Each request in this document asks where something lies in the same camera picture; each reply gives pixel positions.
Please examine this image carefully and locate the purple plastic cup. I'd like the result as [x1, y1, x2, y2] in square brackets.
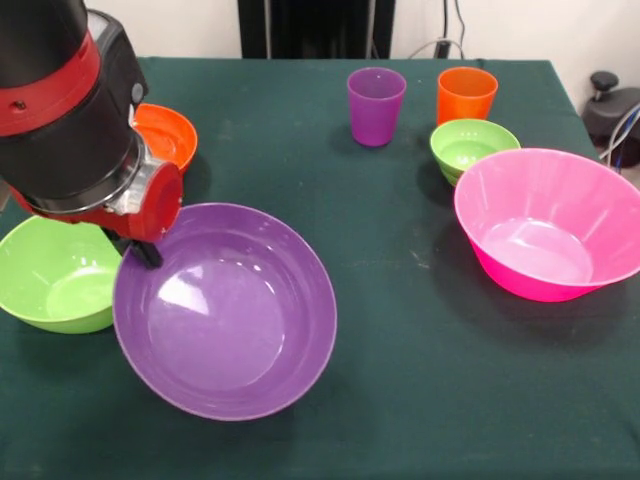
[347, 67, 408, 148]

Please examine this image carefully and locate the large orange plastic bowl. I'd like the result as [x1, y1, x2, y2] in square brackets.
[132, 103, 199, 176]

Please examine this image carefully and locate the purple plastic bowl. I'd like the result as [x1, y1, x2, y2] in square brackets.
[112, 202, 339, 422]

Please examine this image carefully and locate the large pink plastic bowl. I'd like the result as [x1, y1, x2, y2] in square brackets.
[453, 147, 640, 304]

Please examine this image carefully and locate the small green plastic bowl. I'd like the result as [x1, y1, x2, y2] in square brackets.
[429, 118, 522, 187]

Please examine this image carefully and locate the white and blue cable bundle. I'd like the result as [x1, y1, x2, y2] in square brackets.
[599, 107, 640, 171]

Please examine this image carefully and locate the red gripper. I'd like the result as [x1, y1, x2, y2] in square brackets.
[22, 162, 184, 270]

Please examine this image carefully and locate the black hanging cable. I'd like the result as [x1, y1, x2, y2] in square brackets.
[451, 0, 470, 42]

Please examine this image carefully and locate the orange plastic cup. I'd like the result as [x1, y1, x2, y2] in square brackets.
[436, 67, 500, 126]

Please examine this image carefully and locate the dark green tablecloth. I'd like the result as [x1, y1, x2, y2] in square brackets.
[0, 56, 640, 480]

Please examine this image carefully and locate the large green plastic bowl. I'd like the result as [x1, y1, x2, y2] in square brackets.
[0, 214, 124, 335]

